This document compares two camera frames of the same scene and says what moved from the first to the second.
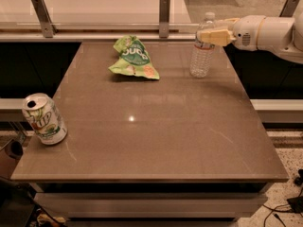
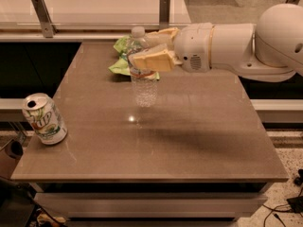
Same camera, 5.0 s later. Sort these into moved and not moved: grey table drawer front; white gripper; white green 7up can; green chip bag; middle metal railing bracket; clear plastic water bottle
Moved: clear plastic water bottle; white gripper
Not moved: middle metal railing bracket; green chip bag; white green 7up can; grey table drawer front
